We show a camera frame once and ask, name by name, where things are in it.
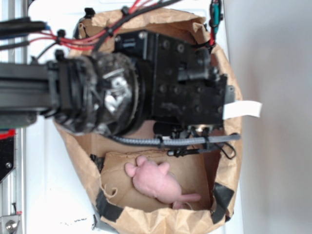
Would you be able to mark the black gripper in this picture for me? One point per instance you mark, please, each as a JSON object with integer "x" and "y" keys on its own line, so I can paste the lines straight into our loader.
{"x": 177, "y": 82}

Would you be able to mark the aluminium frame rail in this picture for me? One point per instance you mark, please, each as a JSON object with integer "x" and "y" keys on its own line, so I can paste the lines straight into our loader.
{"x": 12, "y": 189}

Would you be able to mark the pink plush mouse toy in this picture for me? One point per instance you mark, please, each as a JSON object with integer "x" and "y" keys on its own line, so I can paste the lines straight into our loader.
{"x": 155, "y": 181}

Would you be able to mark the black metal bracket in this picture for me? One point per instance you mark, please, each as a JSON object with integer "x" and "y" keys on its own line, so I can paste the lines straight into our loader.
{"x": 7, "y": 153}

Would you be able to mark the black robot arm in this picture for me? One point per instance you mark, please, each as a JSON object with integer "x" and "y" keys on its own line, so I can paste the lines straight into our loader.
{"x": 85, "y": 94}

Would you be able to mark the brown paper lined box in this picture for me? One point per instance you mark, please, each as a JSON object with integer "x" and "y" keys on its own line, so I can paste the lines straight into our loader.
{"x": 116, "y": 202}

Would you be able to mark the silver corner bracket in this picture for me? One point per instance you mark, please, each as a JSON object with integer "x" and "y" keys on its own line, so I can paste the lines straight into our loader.
{"x": 10, "y": 224}

